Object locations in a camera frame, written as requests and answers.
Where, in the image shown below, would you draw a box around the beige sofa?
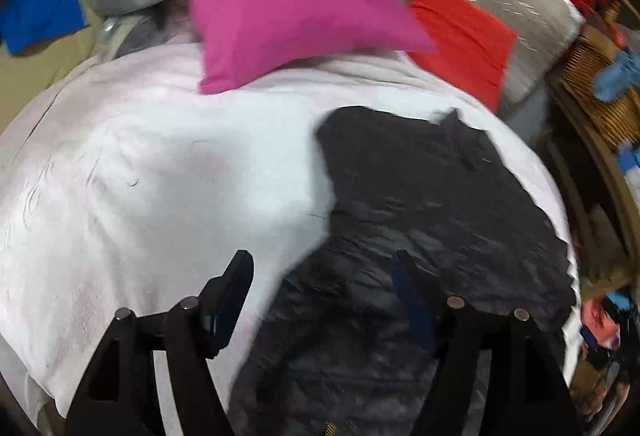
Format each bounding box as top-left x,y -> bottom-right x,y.
0,0 -> 103,130

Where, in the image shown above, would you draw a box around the black puffer jacket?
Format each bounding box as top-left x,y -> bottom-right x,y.
228,106 -> 575,435

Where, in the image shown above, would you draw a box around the blue jacket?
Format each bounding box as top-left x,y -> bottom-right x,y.
1,0 -> 85,54

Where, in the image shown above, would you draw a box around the wicker basket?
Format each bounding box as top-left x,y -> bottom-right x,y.
561,25 -> 639,150

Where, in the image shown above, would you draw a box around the magenta pillow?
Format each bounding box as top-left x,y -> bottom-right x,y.
188,0 -> 435,94

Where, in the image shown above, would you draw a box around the red cushion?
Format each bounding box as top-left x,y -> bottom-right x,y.
409,0 -> 516,112

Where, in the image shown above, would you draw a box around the white pink bed blanket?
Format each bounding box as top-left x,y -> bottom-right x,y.
1,44 -> 579,435

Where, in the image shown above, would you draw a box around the wooden side table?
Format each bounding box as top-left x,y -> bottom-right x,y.
541,75 -> 639,287

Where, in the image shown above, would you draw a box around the light blue cloth in basket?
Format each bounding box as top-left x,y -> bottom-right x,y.
592,49 -> 640,102

